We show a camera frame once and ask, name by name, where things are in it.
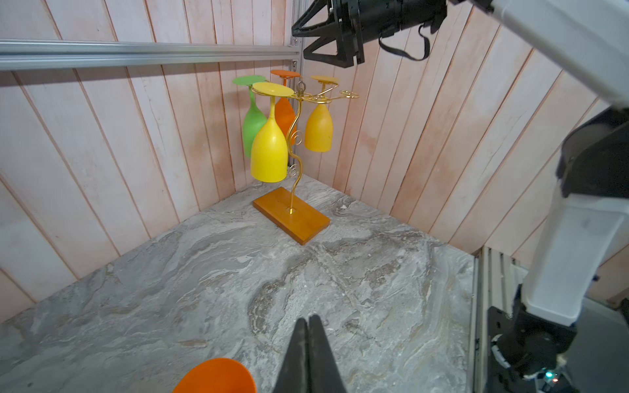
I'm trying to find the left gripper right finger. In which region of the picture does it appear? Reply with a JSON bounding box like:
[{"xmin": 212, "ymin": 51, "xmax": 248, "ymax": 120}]
[{"xmin": 308, "ymin": 314, "xmax": 347, "ymax": 393}]

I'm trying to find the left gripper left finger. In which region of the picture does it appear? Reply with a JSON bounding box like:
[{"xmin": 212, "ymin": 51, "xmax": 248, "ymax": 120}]
[{"xmin": 273, "ymin": 318, "xmax": 310, "ymax": 393}]

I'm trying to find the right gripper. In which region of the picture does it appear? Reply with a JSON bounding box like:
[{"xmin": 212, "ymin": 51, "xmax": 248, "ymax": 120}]
[{"xmin": 292, "ymin": 0, "xmax": 365, "ymax": 68}]

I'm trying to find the orange wine glass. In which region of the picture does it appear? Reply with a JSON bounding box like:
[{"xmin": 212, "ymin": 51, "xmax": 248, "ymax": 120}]
[
  {"xmin": 173, "ymin": 358, "xmax": 257, "ymax": 393},
  {"xmin": 270, "ymin": 70, "xmax": 300, "ymax": 137}
]

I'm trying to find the yellow wine glass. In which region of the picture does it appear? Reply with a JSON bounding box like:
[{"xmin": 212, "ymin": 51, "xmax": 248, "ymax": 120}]
[
  {"xmin": 304, "ymin": 75, "xmax": 338, "ymax": 152},
  {"xmin": 251, "ymin": 82, "xmax": 294, "ymax": 183}
]

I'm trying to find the orange wooden rack base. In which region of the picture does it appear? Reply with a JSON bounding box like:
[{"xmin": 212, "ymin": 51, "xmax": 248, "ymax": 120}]
[{"xmin": 252, "ymin": 187, "xmax": 330, "ymax": 246}]

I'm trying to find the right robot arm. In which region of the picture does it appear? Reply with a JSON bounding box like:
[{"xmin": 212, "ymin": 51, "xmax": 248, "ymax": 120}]
[{"xmin": 473, "ymin": 1, "xmax": 628, "ymax": 392}]

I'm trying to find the back green wine glass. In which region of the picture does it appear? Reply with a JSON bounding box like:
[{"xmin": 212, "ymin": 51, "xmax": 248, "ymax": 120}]
[{"xmin": 232, "ymin": 75, "xmax": 267, "ymax": 158}]

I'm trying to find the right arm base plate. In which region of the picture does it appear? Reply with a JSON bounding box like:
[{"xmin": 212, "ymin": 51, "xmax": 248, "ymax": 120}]
[{"xmin": 486, "ymin": 310, "xmax": 579, "ymax": 392}]

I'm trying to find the aluminium mounting rail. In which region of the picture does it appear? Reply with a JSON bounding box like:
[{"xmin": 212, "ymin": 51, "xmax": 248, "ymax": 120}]
[{"xmin": 467, "ymin": 246, "xmax": 527, "ymax": 392}]

